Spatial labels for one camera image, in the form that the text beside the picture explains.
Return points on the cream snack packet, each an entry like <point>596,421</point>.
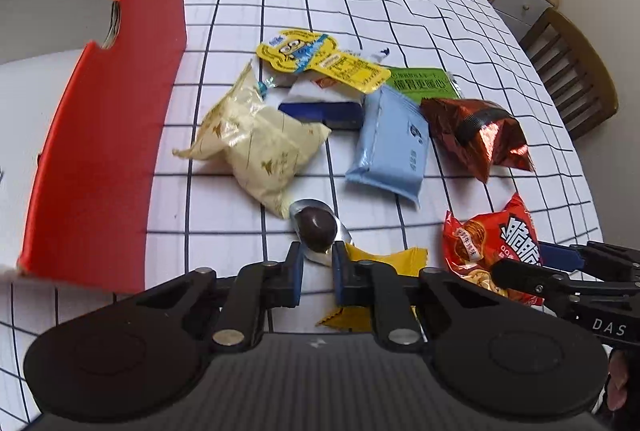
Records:
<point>250,146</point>

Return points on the yellow wrapper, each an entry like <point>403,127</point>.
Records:
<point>387,258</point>

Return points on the chocolate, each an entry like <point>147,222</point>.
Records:
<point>315,223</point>

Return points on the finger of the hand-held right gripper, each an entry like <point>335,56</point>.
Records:
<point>560,255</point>
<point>525,278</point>

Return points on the light blue packet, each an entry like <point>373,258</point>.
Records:
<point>390,146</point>

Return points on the red cardboard box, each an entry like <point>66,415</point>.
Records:
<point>100,136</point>

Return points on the red snack packet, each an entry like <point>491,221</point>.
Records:
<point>477,238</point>

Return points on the blue wrapped candy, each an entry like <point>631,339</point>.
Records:
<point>261,87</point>

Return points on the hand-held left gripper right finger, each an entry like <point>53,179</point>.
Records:
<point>339,276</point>

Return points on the green foil packet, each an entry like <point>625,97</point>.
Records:
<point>420,83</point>

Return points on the wooden slatted chair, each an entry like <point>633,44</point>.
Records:
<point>575,71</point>

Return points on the yellow cartoon packet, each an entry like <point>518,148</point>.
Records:
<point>300,51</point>

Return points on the white and blue packet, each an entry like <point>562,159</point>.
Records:
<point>320,113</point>

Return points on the person's right hand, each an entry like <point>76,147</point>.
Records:
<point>620,381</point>

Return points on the red-brown foil packet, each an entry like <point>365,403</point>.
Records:
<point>470,131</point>

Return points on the checked tablecloth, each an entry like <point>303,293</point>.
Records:
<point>350,1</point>

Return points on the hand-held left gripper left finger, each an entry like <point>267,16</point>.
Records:
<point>296,273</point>

